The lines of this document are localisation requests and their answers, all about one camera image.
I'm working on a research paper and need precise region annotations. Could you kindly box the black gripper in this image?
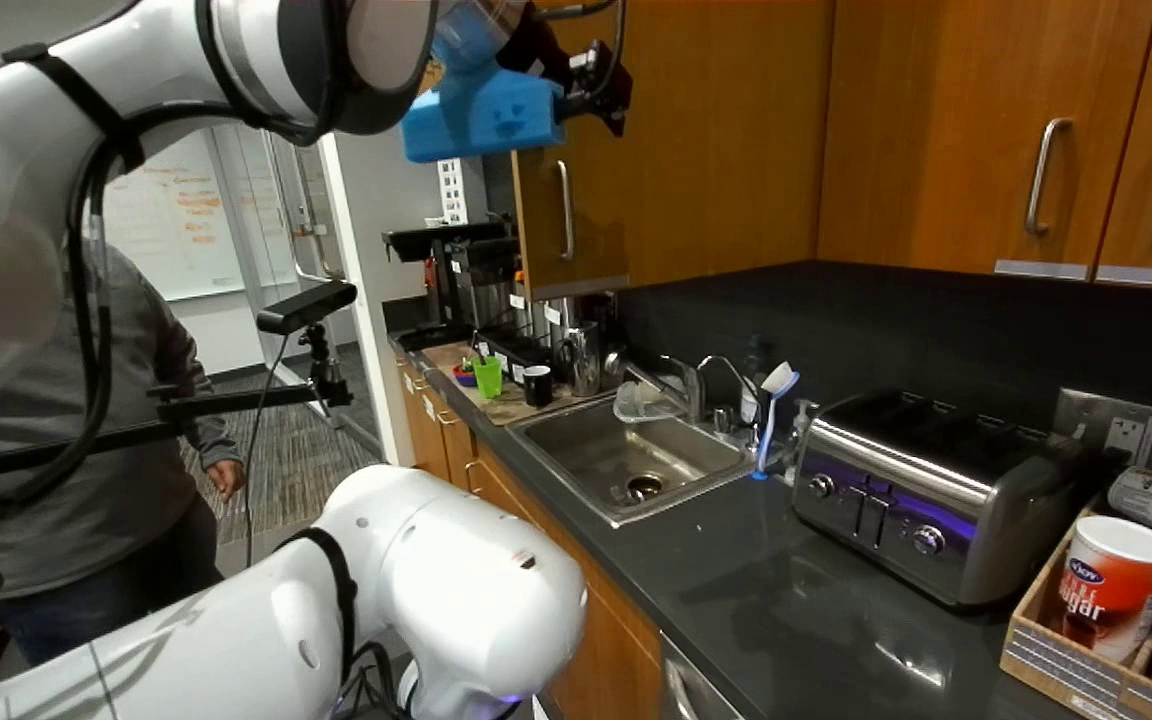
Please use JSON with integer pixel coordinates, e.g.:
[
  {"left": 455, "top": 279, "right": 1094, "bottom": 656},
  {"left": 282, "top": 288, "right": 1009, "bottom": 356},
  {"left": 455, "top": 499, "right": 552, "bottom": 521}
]
[{"left": 500, "top": 0, "right": 635, "bottom": 134}]

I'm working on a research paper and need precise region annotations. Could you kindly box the chrome sink faucet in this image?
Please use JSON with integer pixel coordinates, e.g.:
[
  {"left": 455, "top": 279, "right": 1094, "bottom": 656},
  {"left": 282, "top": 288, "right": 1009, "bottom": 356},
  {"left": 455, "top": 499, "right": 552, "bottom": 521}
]
[{"left": 600, "top": 341, "right": 710, "bottom": 426}]

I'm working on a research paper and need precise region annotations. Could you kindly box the stainless steel sink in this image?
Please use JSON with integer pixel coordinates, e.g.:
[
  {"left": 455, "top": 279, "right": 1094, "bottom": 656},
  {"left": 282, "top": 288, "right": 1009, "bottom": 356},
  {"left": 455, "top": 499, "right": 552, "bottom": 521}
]
[{"left": 507, "top": 397, "right": 754, "bottom": 534}]

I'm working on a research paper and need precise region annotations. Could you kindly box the wooden base cabinet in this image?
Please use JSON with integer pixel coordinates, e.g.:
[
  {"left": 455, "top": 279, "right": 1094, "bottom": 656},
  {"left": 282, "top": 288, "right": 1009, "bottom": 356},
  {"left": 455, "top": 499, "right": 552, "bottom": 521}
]
[{"left": 390, "top": 365, "right": 667, "bottom": 720}]

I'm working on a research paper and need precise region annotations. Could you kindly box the bystander bare hand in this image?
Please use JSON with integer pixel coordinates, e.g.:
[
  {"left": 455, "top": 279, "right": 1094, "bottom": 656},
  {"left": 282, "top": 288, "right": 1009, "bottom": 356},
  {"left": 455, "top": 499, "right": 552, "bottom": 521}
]
[{"left": 204, "top": 455, "right": 246, "bottom": 503}]

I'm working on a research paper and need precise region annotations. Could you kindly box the black coffee machine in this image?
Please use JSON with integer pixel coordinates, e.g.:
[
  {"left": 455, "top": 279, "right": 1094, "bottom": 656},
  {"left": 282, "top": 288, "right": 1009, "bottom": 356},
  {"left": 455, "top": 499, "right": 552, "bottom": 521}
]
[{"left": 388, "top": 214, "right": 528, "bottom": 350}]

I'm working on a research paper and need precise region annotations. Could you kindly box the black mug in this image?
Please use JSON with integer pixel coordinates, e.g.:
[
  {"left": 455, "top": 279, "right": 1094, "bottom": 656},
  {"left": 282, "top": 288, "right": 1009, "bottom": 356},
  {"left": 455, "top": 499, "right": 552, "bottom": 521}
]
[{"left": 517, "top": 358, "right": 555, "bottom": 412}]

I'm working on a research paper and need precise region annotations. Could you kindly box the beige dish tray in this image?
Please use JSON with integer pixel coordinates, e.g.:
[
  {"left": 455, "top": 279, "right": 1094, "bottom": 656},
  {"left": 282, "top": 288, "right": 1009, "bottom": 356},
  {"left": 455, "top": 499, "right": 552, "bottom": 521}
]
[{"left": 410, "top": 336, "right": 582, "bottom": 433}]

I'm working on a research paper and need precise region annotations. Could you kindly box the blue dish brush white head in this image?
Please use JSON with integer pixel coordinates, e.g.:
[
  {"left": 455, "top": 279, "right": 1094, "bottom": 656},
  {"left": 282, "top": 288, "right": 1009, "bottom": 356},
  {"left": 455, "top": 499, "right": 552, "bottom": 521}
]
[{"left": 749, "top": 356, "right": 803, "bottom": 483}]

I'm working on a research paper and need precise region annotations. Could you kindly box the white whiteboard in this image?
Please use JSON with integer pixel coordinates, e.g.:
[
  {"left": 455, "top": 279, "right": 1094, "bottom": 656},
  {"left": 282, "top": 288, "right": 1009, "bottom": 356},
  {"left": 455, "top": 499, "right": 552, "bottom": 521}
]
[{"left": 109, "top": 130, "right": 289, "bottom": 302}]

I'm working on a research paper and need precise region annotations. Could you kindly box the stainless steel toaster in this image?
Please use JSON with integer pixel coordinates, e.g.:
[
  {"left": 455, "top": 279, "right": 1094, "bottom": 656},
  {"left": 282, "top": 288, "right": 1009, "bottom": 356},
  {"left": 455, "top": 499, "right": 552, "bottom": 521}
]
[{"left": 782, "top": 384, "right": 1106, "bottom": 612}]

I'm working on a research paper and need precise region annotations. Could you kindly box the stainless steel dishwasher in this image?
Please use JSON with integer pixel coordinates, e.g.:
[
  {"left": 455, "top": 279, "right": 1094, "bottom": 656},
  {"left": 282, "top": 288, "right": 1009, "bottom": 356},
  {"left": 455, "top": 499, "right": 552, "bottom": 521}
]
[{"left": 653, "top": 637, "right": 751, "bottom": 720}]

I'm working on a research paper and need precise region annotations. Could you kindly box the person in grey shirt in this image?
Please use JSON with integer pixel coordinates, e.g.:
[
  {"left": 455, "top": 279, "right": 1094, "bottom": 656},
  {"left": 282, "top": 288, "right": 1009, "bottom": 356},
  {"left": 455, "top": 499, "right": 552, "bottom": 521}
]
[{"left": 0, "top": 237, "right": 246, "bottom": 671}]

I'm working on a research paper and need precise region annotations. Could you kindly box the white power plug adapter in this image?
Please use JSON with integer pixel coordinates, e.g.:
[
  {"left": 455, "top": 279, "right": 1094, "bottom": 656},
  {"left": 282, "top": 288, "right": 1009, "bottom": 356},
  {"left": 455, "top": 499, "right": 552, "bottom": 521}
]
[{"left": 1105, "top": 463, "right": 1152, "bottom": 534}]

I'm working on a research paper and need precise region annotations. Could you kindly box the red white paper canister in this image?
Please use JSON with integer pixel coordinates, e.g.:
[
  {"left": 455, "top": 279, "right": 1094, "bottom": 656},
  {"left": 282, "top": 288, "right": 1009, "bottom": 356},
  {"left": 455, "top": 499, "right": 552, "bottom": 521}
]
[{"left": 1053, "top": 512, "right": 1152, "bottom": 668}]

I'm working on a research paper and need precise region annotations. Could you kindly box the wooden caddy box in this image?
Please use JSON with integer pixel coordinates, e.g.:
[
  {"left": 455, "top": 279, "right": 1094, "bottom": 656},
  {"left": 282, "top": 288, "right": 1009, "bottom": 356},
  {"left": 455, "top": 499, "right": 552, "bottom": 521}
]
[{"left": 994, "top": 512, "right": 1152, "bottom": 720}]

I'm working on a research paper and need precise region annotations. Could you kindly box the black stereo camera bar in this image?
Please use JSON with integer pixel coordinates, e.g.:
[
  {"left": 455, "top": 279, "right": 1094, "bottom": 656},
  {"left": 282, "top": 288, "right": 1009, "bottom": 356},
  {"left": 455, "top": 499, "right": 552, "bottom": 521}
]
[{"left": 251, "top": 277, "right": 360, "bottom": 336}]

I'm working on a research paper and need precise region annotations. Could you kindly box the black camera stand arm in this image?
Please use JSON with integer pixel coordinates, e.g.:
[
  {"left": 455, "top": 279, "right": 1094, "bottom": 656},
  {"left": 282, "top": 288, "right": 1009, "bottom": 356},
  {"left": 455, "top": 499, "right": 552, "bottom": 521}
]
[{"left": 150, "top": 325, "right": 354, "bottom": 433}]

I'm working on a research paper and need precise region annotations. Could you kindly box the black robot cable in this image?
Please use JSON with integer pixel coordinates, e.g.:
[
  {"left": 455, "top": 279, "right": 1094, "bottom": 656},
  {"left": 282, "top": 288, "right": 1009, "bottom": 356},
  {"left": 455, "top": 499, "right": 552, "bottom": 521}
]
[{"left": 0, "top": 0, "right": 635, "bottom": 552}]

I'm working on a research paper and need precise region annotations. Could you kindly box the metal wall outlet plate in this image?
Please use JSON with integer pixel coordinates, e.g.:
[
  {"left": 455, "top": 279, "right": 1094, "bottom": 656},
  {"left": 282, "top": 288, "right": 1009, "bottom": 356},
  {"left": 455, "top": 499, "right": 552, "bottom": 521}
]
[{"left": 1053, "top": 384, "right": 1152, "bottom": 472}]

